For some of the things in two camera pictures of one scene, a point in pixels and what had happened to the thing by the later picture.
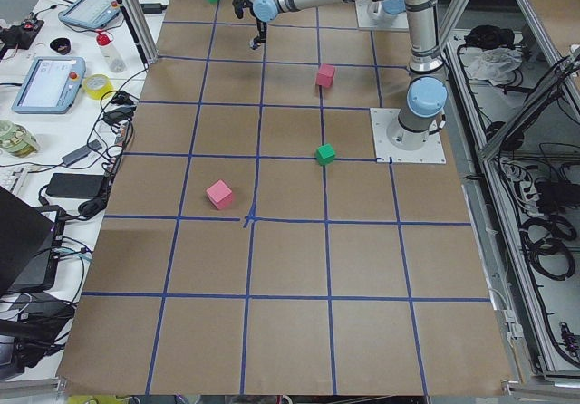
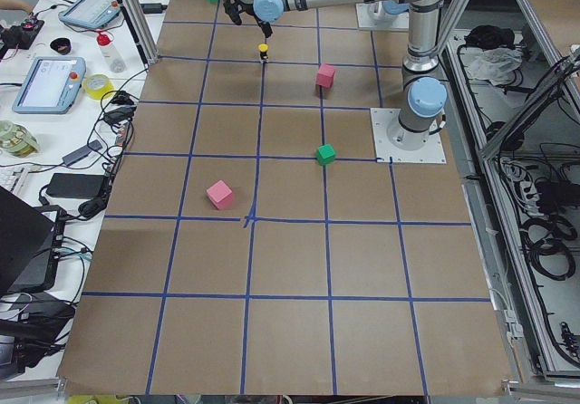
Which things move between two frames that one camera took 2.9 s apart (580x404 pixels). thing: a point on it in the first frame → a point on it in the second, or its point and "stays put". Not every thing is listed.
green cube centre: x=325 y=154 stays put
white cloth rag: x=495 y=64 stays put
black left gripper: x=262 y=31 → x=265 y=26
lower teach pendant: x=51 y=85 stays put
